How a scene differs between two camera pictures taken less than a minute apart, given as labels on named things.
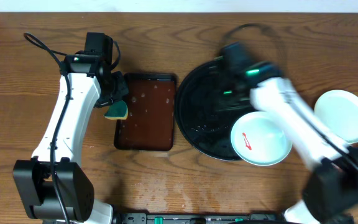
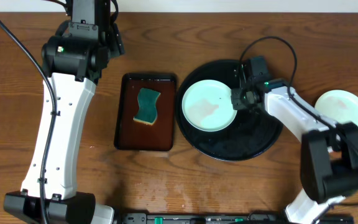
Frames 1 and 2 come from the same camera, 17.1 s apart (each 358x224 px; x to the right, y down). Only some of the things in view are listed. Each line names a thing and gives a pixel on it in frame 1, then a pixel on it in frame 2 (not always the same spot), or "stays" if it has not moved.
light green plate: x=345 y=114 stays
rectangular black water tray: x=151 y=119 stays
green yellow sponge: x=117 y=111 -> x=146 y=113
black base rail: x=199 y=218 stays
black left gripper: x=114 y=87 -> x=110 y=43
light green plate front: x=259 y=139 -> x=207 y=105
